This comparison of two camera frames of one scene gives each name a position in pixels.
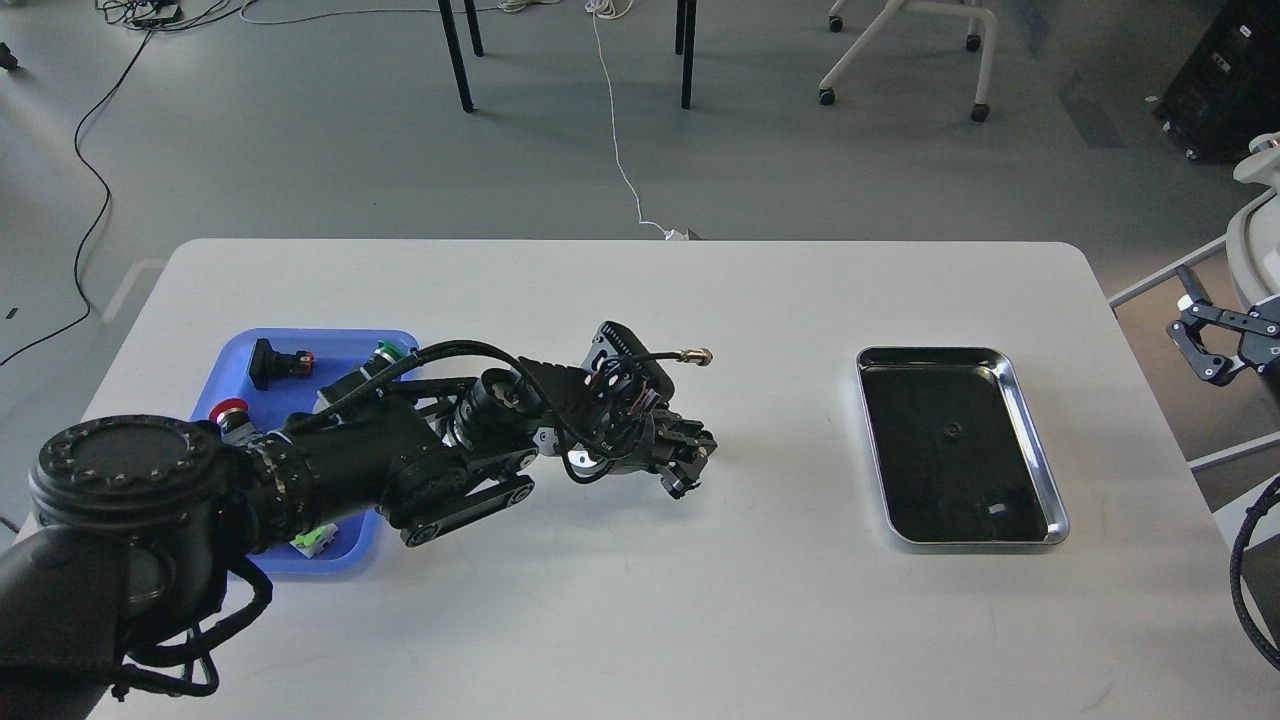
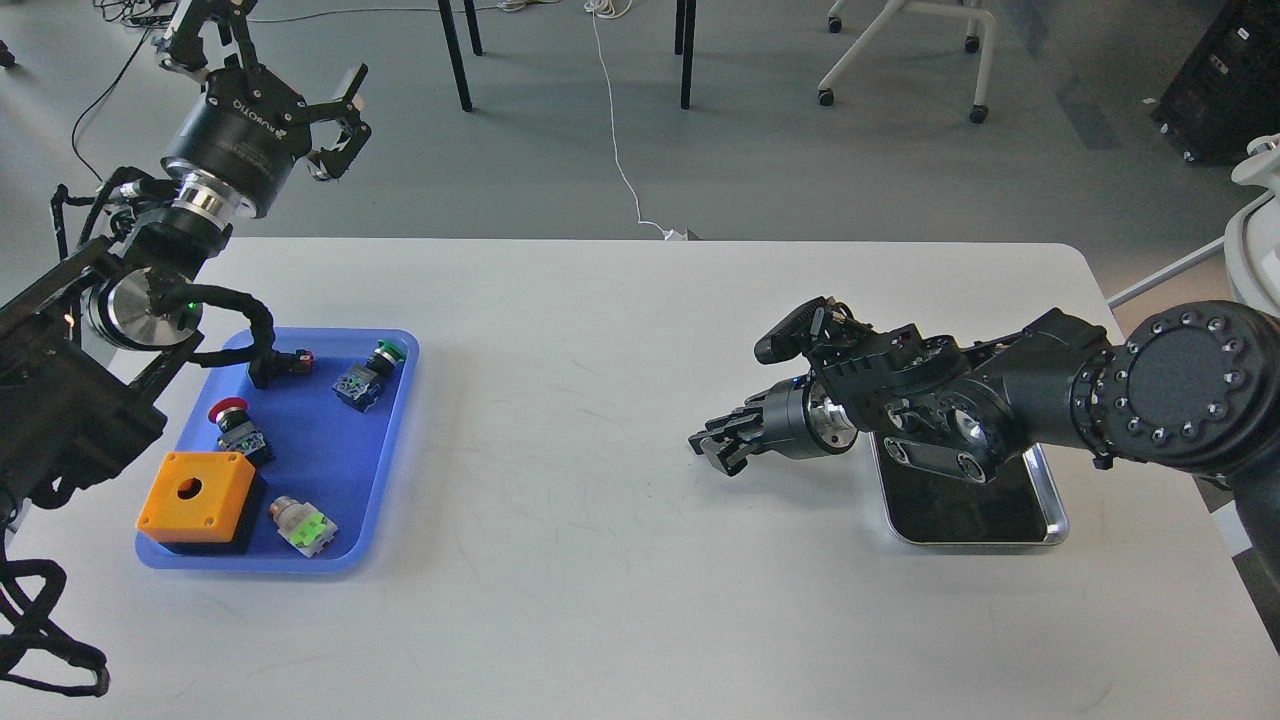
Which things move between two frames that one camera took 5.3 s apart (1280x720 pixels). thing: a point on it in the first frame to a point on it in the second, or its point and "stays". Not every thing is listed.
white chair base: (980, 111) stays
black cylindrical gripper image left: (619, 437) to (242, 139)
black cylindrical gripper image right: (1260, 329) to (796, 418)
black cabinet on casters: (1226, 92) stays
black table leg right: (685, 45) stays
